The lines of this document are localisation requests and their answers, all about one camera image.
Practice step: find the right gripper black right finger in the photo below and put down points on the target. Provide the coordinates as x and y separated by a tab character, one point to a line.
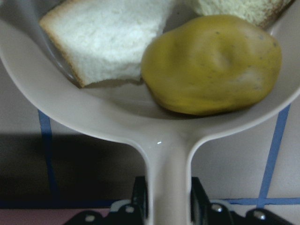
199	203

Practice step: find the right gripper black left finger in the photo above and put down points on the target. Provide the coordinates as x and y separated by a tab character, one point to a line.
140	197

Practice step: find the yellow lemon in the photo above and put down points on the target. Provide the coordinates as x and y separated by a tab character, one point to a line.
210	65

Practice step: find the cream plastic dustpan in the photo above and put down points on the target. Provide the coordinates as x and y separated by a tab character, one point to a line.
126	113

